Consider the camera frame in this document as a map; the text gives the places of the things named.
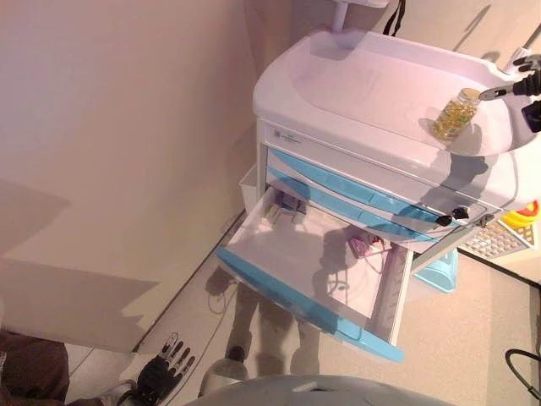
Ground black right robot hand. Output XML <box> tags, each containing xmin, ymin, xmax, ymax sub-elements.
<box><xmin>479</xmin><ymin>54</ymin><xmax>541</xmax><ymax>102</ymax></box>

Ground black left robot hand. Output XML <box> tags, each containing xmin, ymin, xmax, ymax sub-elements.
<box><xmin>137</xmin><ymin>332</ymin><xmax>197</xmax><ymax>397</ymax></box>

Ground clear bottle yellow capsules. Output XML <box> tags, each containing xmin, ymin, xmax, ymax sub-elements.
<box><xmin>430</xmin><ymin>87</ymin><xmax>483</xmax><ymax>140</ymax></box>

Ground white drawer blue handle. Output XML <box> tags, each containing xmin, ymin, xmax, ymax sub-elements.
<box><xmin>214</xmin><ymin>185</ymin><xmax>418</xmax><ymax>365</ymax></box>
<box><xmin>265</xmin><ymin>167</ymin><xmax>441</xmax><ymax>244</ymax></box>
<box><xmin>265</xmin><ymin>145</ymin><xmax>462</xmax><ymax>232</ymax></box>

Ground small white medicine box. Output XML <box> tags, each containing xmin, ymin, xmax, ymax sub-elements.
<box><xmin>290</xmin><ymin>198</ymin><xmax>309</xmax><ymax>223</ymax></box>

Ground pink purple medicine box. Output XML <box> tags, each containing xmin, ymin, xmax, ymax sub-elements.
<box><xmin>348</xmin><ymin>236</ymin><xmax>374</xmax><ymax>257</ymax></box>

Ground grey metal IV pole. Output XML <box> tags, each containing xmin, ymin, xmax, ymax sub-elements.
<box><xmin>502</xmin><ymin>31</ymin><xmax>541</xmax><ymax>80</ymax></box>

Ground silver left robot leg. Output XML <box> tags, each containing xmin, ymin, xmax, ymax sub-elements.
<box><xmin>198</xmin><ymin>345</ymin><xmax>251</xmax><ymax>397</ymax></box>

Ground person in brown trousers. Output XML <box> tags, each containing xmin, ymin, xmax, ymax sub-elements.
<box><xmin>0</xmin><ymin>332</ymin><xmax>71</xmax><ymax>406</ymax></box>

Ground yellow container red lid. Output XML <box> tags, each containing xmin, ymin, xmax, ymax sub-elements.
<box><xmin>500</xmin><ymin>200</ymin><xmax>541</xmax><ymax>247</ymax></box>

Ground cart lock with keys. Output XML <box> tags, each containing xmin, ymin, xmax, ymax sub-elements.
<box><xmin>437</xmin><ymin>205</ymin><xmax>473</xmax><ymax>228</ymax></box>

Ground white mesh side basket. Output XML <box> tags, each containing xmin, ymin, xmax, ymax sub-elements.
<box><xmin>458</xmin><ymin>219</ymin><xmax>536</xmax><ymax>261</ymax></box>

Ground grey robot torso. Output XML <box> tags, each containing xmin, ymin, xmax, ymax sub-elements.
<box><xmin>185</xmin><ymin>374</ymin><xmax>457</xmax><ymax>406</ymax></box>

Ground white medical cart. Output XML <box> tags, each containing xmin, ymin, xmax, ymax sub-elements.
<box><xmin>238</xmin><ymin>29</ymin><xmax>541</xmax><ymax>346</ymax></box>

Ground white plastic side bin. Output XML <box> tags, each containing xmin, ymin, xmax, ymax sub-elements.
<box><xmin>238</xmin><ymin>163</ymin><xmax>260</xmax><ymax>215</ymax></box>

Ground white box red print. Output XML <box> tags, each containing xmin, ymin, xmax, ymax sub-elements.
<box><xmin>367</xmin><ymin>236</ymin><xmax>392</xmax><ymax>255</ymax></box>

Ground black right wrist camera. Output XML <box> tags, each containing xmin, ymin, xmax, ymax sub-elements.
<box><xmin>522</xmin><ymin>101</ymin><xmax>541</xmax><ymax>129</ymax></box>

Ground thin white floor cable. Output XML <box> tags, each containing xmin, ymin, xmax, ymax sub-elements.
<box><xmin>206</xmin><ymin>270</ymin><xmax>238</xmax><ymax>316</ymax></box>

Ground black hanging strap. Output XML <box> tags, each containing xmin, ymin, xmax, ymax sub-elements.
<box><xmin>382</xmin><ymin>0</ymin><xmax>407</xmax><ymax>37</ymax></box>

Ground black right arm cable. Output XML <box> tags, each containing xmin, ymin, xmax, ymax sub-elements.
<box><xmin>505</xmin><ymin>347</ymin><xmax>541</xmax><ymax>399</ymax></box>

